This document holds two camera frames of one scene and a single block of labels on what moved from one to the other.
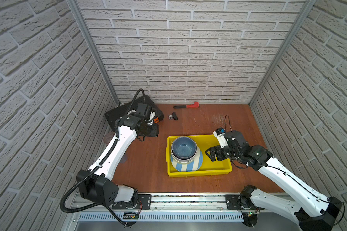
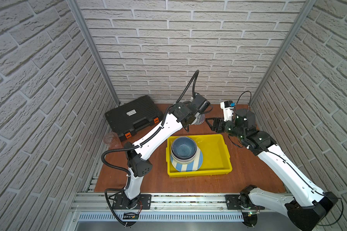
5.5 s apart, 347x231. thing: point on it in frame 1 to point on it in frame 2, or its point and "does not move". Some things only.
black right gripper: x=218 y=149 to x=219 y=121
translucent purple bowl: x=183 y=160 does not move
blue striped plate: x=189 y=167 does not move
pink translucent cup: x=108 y=137 does not move
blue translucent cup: x=124 y=158 to x=199 y=120
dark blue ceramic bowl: x=183 y=147 does not move
